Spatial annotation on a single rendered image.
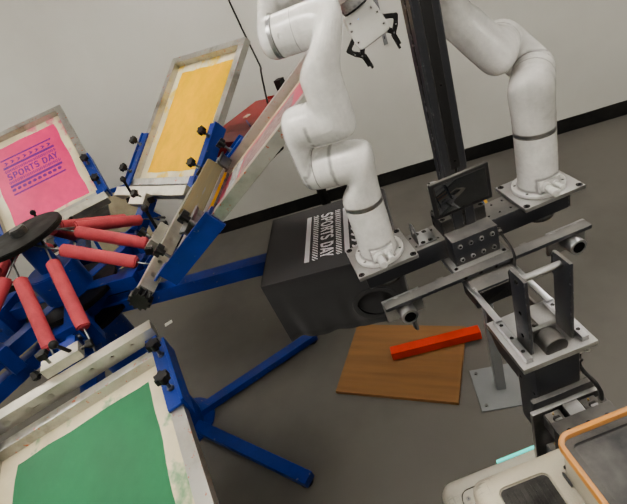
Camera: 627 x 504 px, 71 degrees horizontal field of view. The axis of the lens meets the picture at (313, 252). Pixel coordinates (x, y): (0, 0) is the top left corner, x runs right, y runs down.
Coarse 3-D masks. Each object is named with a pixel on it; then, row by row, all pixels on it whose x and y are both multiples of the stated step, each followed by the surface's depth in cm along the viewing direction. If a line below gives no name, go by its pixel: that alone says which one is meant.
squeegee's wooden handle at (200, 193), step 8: (208, 160) 169; (208, 168) 165; (216, 168) 168; (200, 176) 158; (208, 176) 161; (216, 176) 164; (200, 184) 154; (208, 184) 157; (192, 192) 148; (200, 192) 151; (208, 192) 154; (192, 200) 145; (200, 200) 148; (184, 208) 140; (192, 208) 142; (200, 208) 145
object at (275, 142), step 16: (288, 80) 158; (304, 96) 108; (272, 112) 165; (256, 128) 169; (240, 144) 173; (272, 144) 115; (256, 160) 118; (240, 176) 122; (256, 176) 121; (240, 192) 124; (224, 208) 127
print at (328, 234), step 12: (324, 216) 177; (336, 216) 173; (312, 228) 172; (324, 228) 169; (336, 228) 166; (348, 228) 164; (312, 240) 166; (324, 240) 163; (336, 240) 160; (348, 240) 158; (312, 252) 159; (324, 252) 157; (336, 252) 154
